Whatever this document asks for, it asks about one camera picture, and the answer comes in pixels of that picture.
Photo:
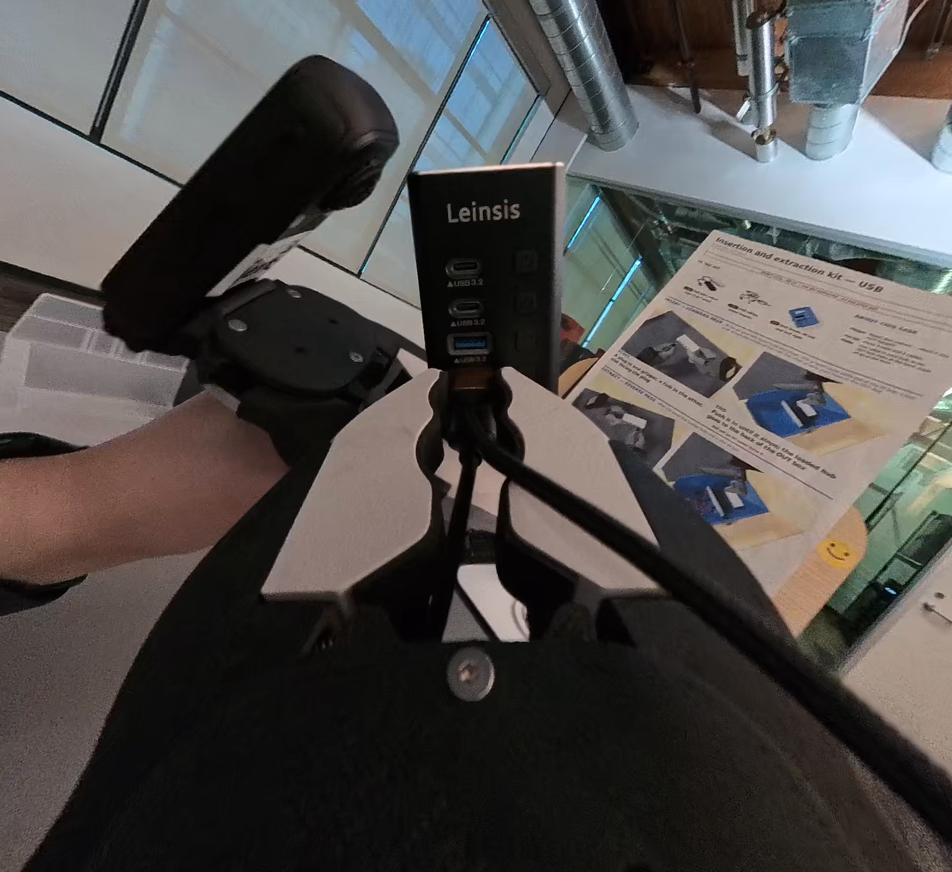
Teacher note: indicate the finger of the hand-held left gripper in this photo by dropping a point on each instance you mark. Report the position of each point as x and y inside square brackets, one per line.
[487, 496]

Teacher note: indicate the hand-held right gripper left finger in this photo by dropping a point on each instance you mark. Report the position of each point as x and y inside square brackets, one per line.
[357, 507]

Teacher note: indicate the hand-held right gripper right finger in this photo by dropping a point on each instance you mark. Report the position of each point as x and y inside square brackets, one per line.
[573, 455]

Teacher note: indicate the black hub silver rim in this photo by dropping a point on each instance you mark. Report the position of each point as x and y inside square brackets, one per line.
[491, 232]

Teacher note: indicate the clear plastic bin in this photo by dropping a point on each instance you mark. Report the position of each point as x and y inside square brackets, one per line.
[74, 351]

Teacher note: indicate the large silver duct elbow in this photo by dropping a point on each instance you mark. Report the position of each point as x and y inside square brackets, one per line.
[943, 143]

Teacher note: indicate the person's left hand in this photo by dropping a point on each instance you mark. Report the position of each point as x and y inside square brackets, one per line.
[186, 478]

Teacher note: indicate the white stand base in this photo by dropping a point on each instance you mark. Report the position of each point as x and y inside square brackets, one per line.
[483, 597]

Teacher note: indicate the orange box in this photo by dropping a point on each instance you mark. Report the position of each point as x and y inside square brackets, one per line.
[571, 332]

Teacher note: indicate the frosted glass window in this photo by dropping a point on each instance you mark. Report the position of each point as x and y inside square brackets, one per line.
[260, 31]

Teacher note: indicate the printed instruction sheet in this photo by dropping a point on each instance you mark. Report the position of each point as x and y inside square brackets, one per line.
[818, 336]

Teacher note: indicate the yellow smiley sticker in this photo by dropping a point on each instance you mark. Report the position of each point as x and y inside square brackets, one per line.
[834, 552]

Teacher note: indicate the black wrist band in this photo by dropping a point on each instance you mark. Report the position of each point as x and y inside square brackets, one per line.
[44, 443]

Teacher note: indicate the black metal shelf rack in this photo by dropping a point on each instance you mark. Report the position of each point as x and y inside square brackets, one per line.
[915, 537]

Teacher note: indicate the silver pipe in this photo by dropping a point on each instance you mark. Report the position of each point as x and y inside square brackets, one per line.
[762, 68]

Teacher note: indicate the silver ceiling duct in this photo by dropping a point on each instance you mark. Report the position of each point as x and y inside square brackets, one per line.
[580, 31]

